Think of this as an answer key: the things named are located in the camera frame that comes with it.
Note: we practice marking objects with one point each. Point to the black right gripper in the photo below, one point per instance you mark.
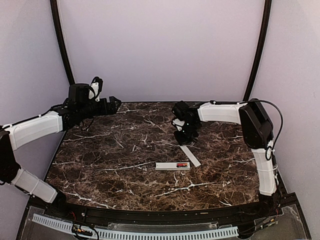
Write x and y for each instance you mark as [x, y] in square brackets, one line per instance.
[183, 140]

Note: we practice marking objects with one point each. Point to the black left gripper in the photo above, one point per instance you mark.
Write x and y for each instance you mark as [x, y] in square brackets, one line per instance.
[112, 109]

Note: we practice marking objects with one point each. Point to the white battery cover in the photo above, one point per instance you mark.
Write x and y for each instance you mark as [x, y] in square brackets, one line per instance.
[190, 155]

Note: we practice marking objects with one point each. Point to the red yellow AA battery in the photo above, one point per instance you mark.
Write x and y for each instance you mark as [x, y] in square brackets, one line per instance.
[182, 164]

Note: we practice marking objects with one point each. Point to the white remote control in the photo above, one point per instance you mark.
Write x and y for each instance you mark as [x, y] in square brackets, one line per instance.
[170, 166]

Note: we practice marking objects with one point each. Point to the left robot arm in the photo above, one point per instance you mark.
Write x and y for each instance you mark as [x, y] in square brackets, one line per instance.
[83, 102]

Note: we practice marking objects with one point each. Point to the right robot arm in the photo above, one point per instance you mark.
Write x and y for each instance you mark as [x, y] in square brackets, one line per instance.
[257, 132]

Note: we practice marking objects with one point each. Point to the white slotted cable duct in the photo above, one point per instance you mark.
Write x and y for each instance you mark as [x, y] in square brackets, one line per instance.
[118, 231]

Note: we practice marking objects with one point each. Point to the black front frame rail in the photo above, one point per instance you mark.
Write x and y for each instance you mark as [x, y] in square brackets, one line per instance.
[242, 215]

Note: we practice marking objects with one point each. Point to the black frame post left rear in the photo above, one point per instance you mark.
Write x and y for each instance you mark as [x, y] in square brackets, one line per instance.
[61, 42]

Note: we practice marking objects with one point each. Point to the black frame post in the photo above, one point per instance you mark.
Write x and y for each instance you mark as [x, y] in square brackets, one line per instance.
[61, 42]
[259, 49]

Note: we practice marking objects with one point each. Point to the black frame post right rear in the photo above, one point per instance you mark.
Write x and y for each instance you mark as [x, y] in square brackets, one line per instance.
[259, 49]

